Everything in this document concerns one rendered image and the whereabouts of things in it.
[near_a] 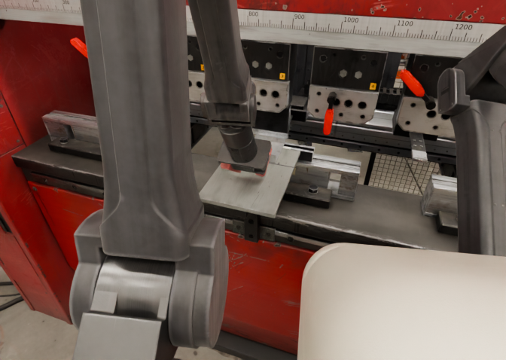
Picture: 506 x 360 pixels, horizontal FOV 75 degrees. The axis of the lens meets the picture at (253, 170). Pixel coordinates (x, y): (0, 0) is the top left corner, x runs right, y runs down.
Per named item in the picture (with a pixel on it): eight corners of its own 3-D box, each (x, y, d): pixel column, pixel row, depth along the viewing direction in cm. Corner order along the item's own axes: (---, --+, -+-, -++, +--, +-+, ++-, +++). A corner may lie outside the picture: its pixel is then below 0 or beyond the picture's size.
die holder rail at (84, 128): (51, 141, 117) (41, 117, 111) (63, 132, 122) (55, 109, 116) (175, 166, 104) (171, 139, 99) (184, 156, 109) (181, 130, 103)
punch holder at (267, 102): (229, 105, 84) (226, 38, 74) (240, 93, 90) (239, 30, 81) (285, 114, 80) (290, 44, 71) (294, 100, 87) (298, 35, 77)
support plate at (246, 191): (196, 200, 73) (196, 197, 72) (237, 143, 93) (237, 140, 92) (274, 218, 68) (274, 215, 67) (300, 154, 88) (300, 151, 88)
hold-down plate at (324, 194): (224, 187, 95) (224, 179, 93) (230, 177, 99) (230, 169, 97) (328, 209, 87) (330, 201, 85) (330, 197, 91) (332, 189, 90)
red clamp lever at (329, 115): (321, 135, 76) (327, 96, 70) (324, 128, 79) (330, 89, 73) (329, 137, 75) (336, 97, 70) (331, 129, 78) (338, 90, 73)
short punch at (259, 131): (251, 135, 91) (251, 103, 85) (254, 132, 92) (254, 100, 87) (287, 141, 88) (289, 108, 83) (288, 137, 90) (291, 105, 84)
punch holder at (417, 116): (394, 129, 74) (415, 54, 64) (393, 114, 80) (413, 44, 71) (468, 140, 70) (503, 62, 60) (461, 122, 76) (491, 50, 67)
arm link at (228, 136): (213, 131, 56) (245, 131, 55) (219, 99, 59) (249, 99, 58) (223, 151, 62) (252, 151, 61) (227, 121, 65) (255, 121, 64)
